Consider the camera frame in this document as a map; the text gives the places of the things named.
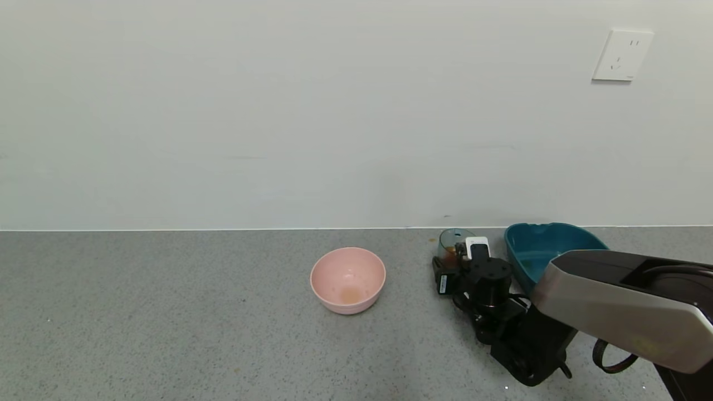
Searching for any pink plastic bowl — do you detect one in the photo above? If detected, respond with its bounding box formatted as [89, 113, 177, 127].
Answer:
[310, 247, 387, 316]

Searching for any teal plastic tray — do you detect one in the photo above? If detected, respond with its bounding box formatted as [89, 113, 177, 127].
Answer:
[504, 223, 609, 294]

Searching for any white wall socket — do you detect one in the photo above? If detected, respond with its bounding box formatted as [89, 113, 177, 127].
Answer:
[592, 29, 655, 82]

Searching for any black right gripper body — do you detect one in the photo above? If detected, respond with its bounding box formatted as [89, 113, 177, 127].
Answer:
[436, 272, 462, 295]

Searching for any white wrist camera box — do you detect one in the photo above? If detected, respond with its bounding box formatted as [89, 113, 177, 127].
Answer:
[465, 237, 491, 261]

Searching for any transparent ribbed blue cup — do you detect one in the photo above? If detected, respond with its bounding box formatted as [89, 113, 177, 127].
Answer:
[438, 228, 477, 266]

